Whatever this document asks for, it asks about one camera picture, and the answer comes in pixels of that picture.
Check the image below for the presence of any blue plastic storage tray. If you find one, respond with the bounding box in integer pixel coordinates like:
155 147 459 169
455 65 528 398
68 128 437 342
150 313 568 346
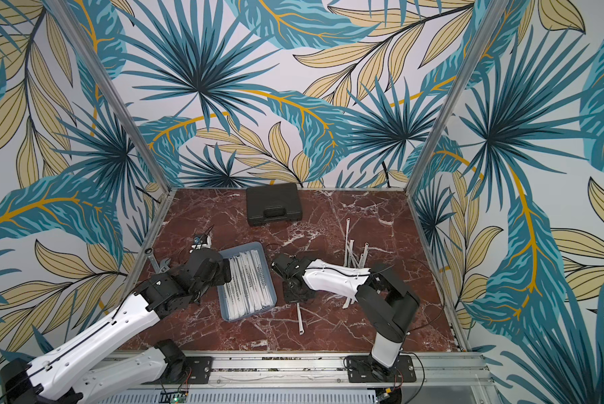
217 242 277 323

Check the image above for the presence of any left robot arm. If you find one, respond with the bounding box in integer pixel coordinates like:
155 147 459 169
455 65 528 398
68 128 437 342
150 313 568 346
0 247 231 403

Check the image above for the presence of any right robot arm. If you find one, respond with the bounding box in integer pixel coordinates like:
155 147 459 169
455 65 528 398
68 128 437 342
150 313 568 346
271 254 421 369

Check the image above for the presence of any black plastic tool case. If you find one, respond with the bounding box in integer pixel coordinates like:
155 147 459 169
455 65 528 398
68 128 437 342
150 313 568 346
246 183 303 227

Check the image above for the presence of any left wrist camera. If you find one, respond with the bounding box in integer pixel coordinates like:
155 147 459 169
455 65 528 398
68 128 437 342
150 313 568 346
191 234 211 251

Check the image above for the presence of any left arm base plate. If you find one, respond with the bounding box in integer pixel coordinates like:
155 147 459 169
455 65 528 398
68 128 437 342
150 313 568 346
152 355 214 385

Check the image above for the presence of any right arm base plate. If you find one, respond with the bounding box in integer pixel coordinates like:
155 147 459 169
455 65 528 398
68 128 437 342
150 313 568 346
343 355 417 384

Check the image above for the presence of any aluminium front rail frame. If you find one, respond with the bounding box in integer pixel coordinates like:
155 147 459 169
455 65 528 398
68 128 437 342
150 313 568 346
54 350 502 404

